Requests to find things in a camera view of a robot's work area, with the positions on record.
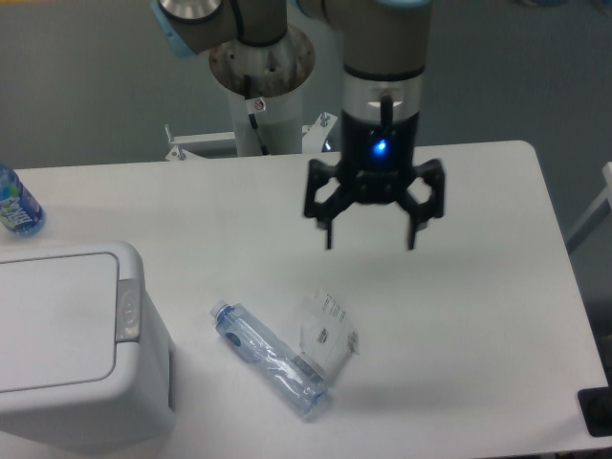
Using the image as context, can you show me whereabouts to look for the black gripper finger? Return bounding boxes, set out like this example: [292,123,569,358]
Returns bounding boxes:
[397,159,446,251]
[303,159,358,250]

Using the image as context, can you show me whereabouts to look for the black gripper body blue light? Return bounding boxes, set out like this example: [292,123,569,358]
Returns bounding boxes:
[338,113,419,205]

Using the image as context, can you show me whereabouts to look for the white push-lid trash can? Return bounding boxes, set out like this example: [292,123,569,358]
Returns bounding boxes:
[1,242,176,451]

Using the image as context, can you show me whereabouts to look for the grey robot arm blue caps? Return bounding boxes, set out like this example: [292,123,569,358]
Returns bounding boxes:
[151,1,446,247]

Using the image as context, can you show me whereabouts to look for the crumpled white plastic bag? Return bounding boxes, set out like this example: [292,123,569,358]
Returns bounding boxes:
[299,289,360,380]

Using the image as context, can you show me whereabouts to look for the empty clear plastic bottle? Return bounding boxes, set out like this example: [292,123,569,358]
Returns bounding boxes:
[210,300,328,416]

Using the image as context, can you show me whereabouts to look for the black clamp at table edge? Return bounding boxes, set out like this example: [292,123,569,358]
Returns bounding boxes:
[578,386,611,438]

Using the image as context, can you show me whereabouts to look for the blue labelled water bottle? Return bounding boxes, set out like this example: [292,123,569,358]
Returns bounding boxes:
[1,164,46,237]

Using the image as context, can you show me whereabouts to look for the white robot pedestal with brackets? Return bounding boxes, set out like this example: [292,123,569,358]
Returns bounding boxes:
[164,91,339,162]

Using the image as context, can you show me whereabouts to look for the black cable on pedestal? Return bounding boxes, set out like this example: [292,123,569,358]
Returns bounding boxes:
[242,74,270,157]

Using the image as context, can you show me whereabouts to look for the white frame at right edge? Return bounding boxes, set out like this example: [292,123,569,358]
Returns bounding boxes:
[565,162,611,253]

